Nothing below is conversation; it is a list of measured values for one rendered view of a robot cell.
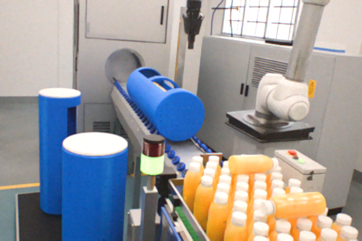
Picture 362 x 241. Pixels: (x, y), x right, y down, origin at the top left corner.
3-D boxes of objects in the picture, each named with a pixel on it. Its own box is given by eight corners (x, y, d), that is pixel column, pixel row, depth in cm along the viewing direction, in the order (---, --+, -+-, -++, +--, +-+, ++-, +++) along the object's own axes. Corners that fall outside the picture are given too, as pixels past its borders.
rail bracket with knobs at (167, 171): (174, 188, 150) (176, 166, 147) (179, 196, 144) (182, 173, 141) (151, 190, 147) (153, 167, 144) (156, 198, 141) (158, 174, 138)
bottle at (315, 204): (313, 214, 104) (263, 219, 98) (309, 191, 105) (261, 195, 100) (328, 215, 97) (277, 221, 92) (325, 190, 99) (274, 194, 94)
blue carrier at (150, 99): (163, 102, 278) (162, 66, 270) (204, 139, 198) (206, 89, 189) (126, 104, 270) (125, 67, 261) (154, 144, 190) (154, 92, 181)
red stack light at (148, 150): (160, 149, 105) (162, 137, 104) (166, 157, 99) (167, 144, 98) (139, 150, 103) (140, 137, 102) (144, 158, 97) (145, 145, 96)
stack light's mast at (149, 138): (158, 183, 108) (162, 133, 104) (163, 193, 102) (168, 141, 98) (137, 184, 106) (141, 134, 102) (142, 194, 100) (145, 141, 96)
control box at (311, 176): (290, 171, 154) (294, 148, 151) (321, 192, 135) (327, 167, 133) (270, 172, 151) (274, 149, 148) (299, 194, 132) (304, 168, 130)
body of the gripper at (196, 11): (205, 0, 173) (203, 20, 176) (192, 0, 178) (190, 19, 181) (195, -1, 168) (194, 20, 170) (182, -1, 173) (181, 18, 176)
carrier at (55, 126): (41, 217, 254) (82, 212, 265) (39, 98, 230) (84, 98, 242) (38, 198, 279) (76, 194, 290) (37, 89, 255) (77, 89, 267)
